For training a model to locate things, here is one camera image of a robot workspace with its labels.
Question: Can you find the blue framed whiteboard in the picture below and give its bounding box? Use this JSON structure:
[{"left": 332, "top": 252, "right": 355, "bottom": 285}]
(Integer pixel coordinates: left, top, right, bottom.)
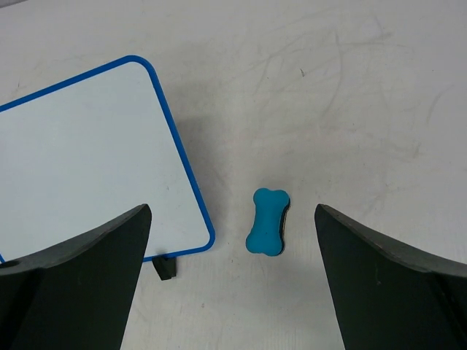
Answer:
[{"left": 1, "top": 55, "right": 215, "bottom": 262}]

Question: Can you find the blue whiteboard eraser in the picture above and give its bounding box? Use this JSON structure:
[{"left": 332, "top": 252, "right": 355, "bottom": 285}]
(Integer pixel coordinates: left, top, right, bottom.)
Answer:
[{"left": 245, "top": 188, "right": 290, "bottom": 257}]

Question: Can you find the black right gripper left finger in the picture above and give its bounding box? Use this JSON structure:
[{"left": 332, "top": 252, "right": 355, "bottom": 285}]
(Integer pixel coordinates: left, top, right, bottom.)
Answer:
[{"left": 1, "top": 204, "right": 152, "bottom": 349}]

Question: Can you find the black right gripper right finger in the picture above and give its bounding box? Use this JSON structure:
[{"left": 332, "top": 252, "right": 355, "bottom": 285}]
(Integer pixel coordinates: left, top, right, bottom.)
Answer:
[{"left": 314, "top": 204, "right": 466, "bottom": 349}]

